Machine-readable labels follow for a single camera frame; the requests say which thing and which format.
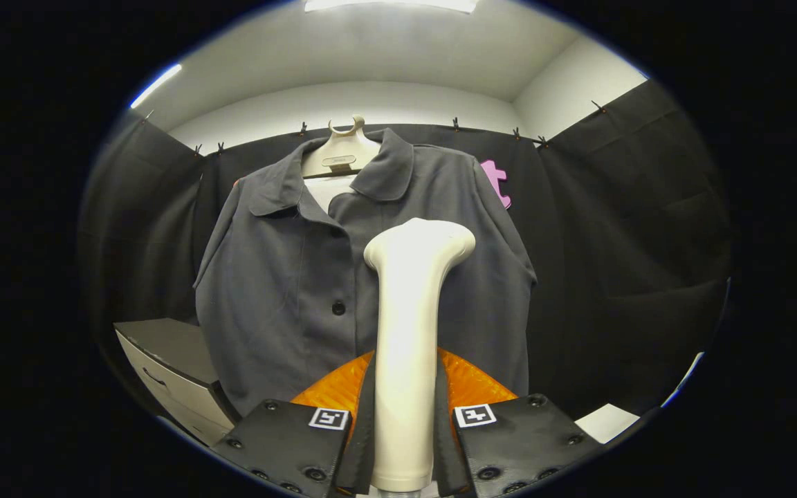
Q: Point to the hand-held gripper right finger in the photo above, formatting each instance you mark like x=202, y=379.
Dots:
x=443, y=443

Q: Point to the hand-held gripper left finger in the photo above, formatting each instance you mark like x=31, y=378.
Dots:
x=362, y=429

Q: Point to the dark grey button shirt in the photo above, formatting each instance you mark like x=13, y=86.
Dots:
x=274, y=290

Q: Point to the white side table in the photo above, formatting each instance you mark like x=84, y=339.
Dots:
x=606, y=422

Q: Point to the grey drawer cabinet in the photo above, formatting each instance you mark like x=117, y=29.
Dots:
x=163, y=346

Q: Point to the black backdrop cloth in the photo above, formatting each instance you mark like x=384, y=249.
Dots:
x=620, y=242

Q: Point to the row of black cloth clips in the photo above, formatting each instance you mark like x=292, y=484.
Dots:
x=455, y=124

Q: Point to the ceiling light panel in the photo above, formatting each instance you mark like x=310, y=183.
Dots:
x=156, y=85

